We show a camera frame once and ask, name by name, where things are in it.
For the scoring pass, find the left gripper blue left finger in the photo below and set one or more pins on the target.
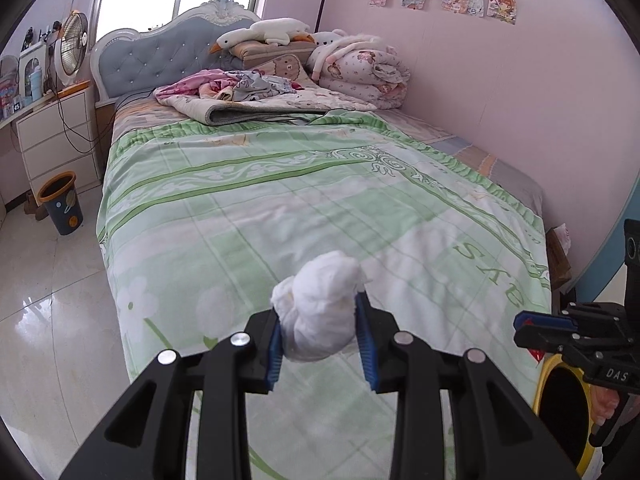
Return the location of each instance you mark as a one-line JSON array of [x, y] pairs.
[[274, 356]]

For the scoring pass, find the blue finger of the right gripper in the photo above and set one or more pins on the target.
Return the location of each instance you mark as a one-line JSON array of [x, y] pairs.
[[543, 321]]

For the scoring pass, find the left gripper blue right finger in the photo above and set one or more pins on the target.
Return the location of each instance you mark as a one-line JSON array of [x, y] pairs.
[[368, 350]]

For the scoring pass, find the small white tissue ball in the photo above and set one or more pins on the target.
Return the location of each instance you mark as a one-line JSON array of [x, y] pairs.
[[316, 306]]

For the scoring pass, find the red candy wrapper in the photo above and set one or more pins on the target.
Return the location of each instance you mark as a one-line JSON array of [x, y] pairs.
[[538, 355]]

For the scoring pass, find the dark blue trash bin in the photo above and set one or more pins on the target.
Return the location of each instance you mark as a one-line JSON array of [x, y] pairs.
[[58, 195]]

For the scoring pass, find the person's right hand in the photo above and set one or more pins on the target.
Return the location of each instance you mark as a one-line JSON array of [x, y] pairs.
[[604, 402]]

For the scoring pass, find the green floral bed quilt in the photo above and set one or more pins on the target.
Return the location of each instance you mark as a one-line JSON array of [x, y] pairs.
[[197, 224]]

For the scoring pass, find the striped mattress sheet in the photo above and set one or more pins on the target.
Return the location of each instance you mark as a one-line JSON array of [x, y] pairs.
[[518, 184]]

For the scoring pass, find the folded beige blanket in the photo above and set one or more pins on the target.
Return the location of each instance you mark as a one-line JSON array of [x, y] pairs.
[[214, 112]]

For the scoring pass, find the pile of clothes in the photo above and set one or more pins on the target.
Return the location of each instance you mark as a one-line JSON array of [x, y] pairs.
[[233, 86]]

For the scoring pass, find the pink folded floral duvet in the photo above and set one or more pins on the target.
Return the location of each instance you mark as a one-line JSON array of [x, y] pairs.
[[362, 66]]

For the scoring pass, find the bear print pillow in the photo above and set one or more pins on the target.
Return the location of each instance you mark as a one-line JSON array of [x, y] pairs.
[[287, 66]]

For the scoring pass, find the white drawer nightstand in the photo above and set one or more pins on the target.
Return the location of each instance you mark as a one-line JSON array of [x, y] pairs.
[[61, 136]]

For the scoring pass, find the white goose plush toy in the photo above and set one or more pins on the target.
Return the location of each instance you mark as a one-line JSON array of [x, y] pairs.
[[278, 31]]

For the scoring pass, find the blue tufted bed headboard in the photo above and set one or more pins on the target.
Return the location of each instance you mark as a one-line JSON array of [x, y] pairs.
[[125, 61]]

